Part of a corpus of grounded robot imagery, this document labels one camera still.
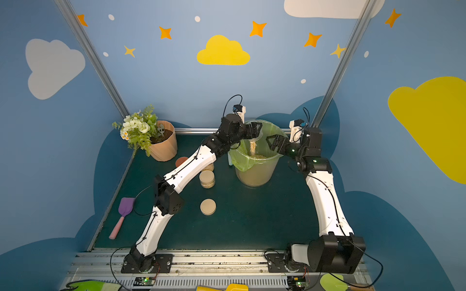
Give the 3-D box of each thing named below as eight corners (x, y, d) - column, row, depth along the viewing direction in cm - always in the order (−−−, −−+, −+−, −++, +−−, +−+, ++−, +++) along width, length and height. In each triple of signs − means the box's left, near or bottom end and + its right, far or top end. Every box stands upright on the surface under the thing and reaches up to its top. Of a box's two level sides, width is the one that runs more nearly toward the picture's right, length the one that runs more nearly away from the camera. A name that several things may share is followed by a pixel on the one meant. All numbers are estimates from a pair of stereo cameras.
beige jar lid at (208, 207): (199, 215, 90) (199, 213, 88) (201, 200, 95) (201, 199, 93) (215, 215, 90) (215, 213, 88) (216, 201, 95) (216, 199, 93)
